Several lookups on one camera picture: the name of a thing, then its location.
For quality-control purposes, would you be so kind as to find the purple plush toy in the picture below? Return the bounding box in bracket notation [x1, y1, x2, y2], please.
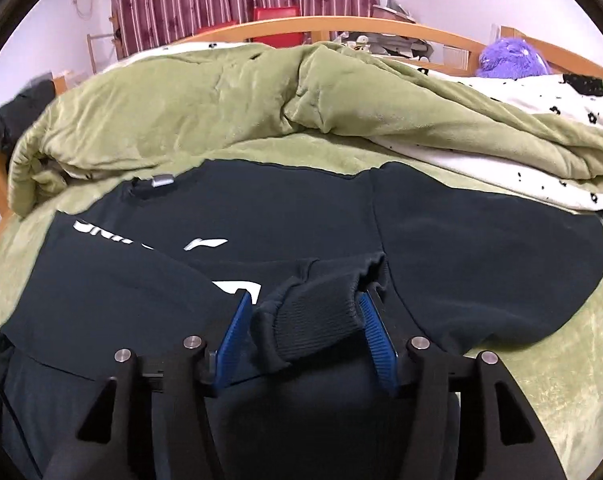
[478, 36, 552, 81]

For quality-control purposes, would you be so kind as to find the wooden bed frame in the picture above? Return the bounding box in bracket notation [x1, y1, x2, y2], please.
[171, 16, 532, 78]

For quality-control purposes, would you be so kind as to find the thin wall cable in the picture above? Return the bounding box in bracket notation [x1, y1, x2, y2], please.
[71, 0, 112, 20]

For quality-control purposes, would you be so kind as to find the green plush bed sheet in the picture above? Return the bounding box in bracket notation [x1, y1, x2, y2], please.
[0, 130, 603, 480]

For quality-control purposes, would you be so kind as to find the dark navy sweatshirt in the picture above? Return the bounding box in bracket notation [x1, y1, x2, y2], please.
[0, 159, 603, 480]

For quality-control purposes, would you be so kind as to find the dark clothes pile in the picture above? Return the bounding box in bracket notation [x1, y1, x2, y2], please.
[0, 79, 57, 153]

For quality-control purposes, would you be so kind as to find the wooden rack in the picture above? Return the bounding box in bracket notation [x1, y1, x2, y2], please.
[86, 32, 124, 73]

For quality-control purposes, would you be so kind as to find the green and white floral duvet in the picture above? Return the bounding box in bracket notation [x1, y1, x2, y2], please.
[8, 41, 603, 213]

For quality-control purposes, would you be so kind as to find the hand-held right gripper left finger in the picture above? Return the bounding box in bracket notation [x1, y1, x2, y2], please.
[41, 287, 254, 480]

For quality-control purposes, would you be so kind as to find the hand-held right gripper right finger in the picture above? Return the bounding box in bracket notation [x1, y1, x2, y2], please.
[356, 287, 569, 480]

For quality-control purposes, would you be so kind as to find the white radiator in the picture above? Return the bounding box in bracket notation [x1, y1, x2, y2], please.
[441, 45, 469, 71]

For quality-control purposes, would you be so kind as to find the grey paper stack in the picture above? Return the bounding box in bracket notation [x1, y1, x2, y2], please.
[371, 0, 417, 23]

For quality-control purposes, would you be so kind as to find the pile of desk clutter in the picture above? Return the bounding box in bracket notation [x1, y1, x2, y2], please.
[331, 30, 437, 61]

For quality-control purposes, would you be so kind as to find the black cloth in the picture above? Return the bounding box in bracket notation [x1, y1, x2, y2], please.
[564, 74, 603, 97]

